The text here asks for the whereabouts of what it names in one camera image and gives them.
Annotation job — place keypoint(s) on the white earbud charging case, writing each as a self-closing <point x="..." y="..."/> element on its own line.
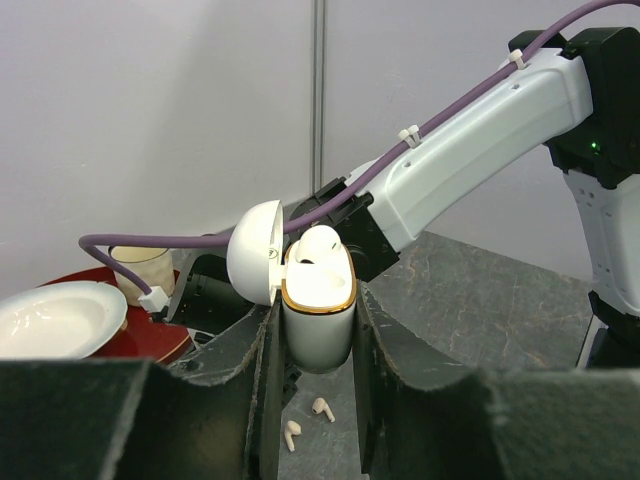
<point x="318" y="300"/>

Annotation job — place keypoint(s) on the beige ceramic cup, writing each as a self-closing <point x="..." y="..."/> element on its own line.
<point x="152" y="265"/>

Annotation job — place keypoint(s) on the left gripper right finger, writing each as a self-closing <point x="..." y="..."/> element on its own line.
<point x="424" y="415"/>

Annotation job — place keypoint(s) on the white earbud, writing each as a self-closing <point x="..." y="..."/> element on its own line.
<point x="317" y="243"/>

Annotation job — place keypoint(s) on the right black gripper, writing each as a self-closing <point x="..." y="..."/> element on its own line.
<point x="203" y="298"/>

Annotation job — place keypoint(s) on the pink earbud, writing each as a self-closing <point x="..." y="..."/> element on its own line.
<point x="321" y="406"/>
<point x="291" y="430"/>

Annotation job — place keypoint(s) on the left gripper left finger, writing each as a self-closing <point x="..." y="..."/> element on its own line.
<point x="216" y="414"/>

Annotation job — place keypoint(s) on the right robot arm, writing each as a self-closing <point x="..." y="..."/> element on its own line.
<point x="578" y="97"/>

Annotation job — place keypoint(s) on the white paper plate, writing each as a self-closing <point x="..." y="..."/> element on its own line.
<point x="69" y="320"/>

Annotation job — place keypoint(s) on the red round tray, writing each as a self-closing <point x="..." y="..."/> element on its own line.
<point x="138" y="335"/>

